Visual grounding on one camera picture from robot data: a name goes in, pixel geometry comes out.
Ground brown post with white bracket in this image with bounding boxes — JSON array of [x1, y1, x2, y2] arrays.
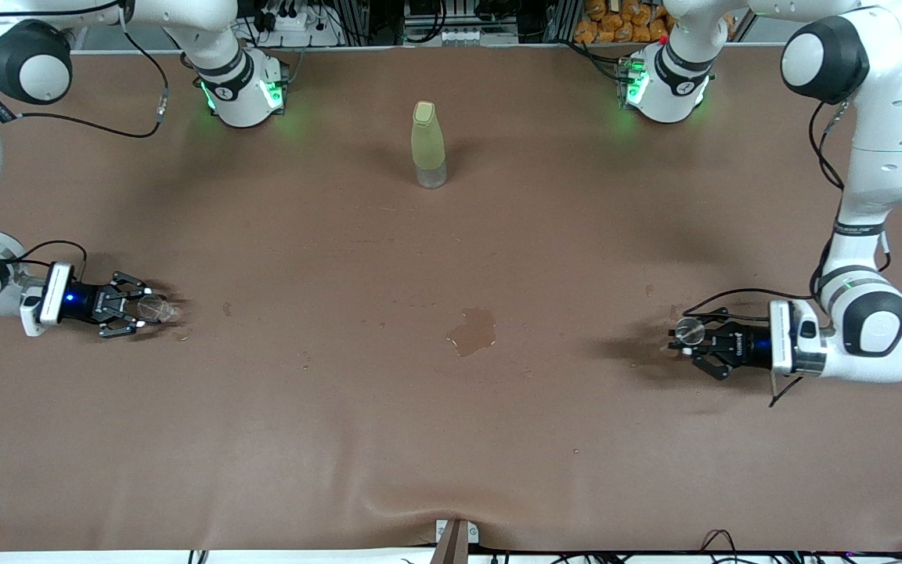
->
[[429, 519, 481, 564]]

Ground white power strip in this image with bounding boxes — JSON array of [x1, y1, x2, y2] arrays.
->
[[251, 0, 342, 49]]

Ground white ported device box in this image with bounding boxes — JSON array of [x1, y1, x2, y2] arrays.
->
[[402, 23, 520, 46]]

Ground spilled liquid puddle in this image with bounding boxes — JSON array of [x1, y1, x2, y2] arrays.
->
[[446, 307, 498, 358]]

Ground clear glass beaker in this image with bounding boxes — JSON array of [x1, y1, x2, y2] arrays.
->
[[136, 291, 179, 327]]

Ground brown table mat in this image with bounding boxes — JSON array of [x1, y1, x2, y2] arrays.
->
[[0, 43, 902, 553]]

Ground orange snack bag pile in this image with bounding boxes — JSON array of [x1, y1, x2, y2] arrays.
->
[[574, 0, 675, 45]]

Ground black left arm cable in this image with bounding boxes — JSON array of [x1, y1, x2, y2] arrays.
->
[[682, 98, 890, 408]]

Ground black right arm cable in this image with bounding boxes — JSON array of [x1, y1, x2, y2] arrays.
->
[[0, 8, 171, 302]]

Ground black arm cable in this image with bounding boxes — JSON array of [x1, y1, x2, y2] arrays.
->
[[682, 98, 890, 408], [0, 8, 171, 302]]

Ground yellow-green frosted bottle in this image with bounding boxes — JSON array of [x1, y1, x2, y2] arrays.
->
[[410, 100, 449, 190]]

